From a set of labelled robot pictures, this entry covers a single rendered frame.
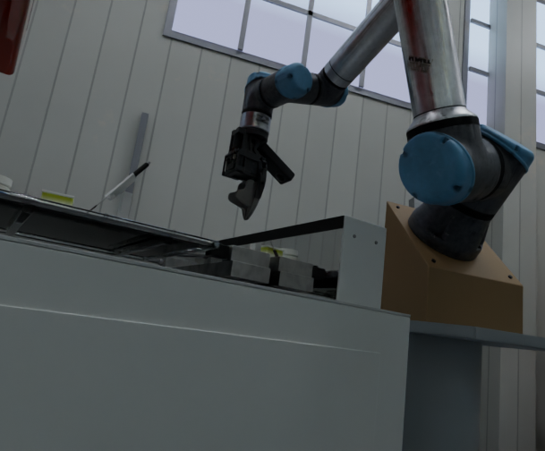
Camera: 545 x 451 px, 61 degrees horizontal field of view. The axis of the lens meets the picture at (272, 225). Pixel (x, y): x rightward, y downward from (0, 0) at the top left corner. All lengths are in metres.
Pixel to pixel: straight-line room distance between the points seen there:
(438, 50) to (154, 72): 2.50
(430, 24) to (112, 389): 0.70
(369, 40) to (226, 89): 2.18
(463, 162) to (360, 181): 2.58
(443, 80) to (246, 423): 0.59
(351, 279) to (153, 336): 0.34
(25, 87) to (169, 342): 2.72
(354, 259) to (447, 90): 0.31
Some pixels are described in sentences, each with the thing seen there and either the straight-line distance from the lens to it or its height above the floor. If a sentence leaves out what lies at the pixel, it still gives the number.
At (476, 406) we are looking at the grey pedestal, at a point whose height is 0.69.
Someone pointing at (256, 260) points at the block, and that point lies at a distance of 0.84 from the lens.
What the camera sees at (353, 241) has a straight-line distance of 0.74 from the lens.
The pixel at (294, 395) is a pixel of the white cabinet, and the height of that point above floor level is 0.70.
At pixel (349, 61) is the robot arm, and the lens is 1.12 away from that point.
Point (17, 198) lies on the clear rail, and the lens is 0.70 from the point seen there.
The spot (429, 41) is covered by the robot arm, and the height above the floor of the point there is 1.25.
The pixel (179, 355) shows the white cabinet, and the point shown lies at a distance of 0.51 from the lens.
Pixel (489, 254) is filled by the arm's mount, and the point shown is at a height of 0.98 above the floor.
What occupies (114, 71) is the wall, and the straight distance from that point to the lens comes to 3.16.
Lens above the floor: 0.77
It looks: 13 degrees up
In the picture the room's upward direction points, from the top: 8 degrees clockwise
